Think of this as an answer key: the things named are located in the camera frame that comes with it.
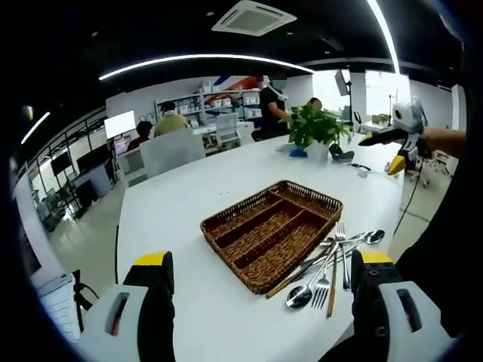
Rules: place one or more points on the steel fork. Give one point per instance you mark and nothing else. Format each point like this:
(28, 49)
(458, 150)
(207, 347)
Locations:
(320, 290)
(341, 235)

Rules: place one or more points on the green potted plant white pot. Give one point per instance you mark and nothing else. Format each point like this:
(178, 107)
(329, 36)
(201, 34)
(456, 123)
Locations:
(313, 126)

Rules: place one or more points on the black flat small gadget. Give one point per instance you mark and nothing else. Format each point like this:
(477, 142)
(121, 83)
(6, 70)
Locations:
(360, 165)

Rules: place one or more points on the thin black pole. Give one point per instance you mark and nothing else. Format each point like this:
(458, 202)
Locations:
(116, 256)

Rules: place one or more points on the white ceiling light strip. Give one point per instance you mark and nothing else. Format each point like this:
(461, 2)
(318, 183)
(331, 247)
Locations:
(389, 35)
(35, 127)
(200, 56)

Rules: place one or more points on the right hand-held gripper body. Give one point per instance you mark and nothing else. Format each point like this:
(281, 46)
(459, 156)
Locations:
(409, 115)

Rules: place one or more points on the black light stand with panel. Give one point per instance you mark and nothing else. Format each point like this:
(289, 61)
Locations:
(341, 81)

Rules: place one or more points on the white ceiling air conditioner vent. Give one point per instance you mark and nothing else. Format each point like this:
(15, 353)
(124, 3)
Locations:
(253, 19)

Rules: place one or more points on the person's right hand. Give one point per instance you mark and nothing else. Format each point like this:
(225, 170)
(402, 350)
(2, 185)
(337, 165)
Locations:
(431, 140)

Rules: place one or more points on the small white adapter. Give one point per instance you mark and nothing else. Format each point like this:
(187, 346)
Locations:
(362, 172)

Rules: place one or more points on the large black monitor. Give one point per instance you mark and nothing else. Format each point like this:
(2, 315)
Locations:
(94, 160)

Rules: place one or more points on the brown wicker storage slots tray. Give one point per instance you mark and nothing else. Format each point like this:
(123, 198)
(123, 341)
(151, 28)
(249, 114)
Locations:
(264, 241)

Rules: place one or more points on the white glowing screen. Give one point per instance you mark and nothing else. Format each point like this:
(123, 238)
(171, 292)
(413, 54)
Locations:
(120, 124)

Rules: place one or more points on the white storage shelf with boxes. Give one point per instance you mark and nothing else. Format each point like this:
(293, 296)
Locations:
(249, 102)

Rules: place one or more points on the person's black clothed torso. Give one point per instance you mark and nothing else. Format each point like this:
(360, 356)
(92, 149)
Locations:
(430, 256)

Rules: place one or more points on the white mesh office chair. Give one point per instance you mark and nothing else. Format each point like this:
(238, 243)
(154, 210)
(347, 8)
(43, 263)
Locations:
(227, 128)

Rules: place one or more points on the black grey device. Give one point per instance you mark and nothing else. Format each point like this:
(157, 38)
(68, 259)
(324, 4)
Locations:
(341, 156)

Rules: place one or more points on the small blue object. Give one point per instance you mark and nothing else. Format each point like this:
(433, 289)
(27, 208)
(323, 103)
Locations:
(298, 153)

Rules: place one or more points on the small black monitor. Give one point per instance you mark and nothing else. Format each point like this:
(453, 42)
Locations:
(60, 164)

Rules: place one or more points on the black tripod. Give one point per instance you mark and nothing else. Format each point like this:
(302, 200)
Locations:
(79, 290)

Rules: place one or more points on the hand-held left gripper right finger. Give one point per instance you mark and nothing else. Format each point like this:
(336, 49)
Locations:
(373, 294)

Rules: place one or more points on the white grey office chair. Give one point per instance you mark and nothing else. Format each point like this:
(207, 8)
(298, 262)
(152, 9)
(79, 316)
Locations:
(134, 162)

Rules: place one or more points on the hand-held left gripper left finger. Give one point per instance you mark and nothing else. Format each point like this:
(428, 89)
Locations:
(151, 279)

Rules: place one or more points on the frosted white desk partition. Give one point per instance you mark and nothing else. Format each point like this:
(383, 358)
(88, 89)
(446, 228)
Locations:
(170, 154)

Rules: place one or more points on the brown wooden chopstick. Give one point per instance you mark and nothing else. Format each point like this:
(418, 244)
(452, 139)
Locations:
(331, 298)
(281, 288)

